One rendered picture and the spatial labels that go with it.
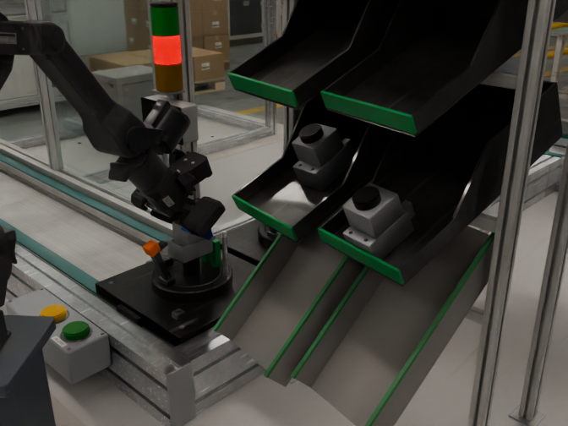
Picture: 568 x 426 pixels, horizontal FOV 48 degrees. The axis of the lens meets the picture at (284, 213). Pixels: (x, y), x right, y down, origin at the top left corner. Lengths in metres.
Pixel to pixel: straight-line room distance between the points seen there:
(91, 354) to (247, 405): 0.25
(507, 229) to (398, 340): 0.19
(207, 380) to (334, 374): 0.24
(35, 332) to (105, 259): 0.51
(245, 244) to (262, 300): 0.34
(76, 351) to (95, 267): 0.35
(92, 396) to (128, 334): 0.11
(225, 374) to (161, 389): 0.11
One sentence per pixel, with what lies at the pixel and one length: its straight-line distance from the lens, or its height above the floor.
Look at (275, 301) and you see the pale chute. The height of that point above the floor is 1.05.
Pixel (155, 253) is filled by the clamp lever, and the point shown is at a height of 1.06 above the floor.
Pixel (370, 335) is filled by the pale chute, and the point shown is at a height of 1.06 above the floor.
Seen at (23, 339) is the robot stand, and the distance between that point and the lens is 0.87.
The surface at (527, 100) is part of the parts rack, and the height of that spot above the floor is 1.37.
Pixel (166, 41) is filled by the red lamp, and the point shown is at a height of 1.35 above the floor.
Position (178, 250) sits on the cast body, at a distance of 1.07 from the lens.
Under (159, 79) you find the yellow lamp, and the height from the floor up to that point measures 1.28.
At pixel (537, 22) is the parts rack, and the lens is 0.68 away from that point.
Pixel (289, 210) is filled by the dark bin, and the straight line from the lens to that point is 0.81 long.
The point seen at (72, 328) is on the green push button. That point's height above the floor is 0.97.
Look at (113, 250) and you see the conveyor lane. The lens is 1.40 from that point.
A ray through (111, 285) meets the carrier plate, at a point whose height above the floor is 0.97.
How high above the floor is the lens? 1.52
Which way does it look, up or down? 23 degrees down
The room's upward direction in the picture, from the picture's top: straight up
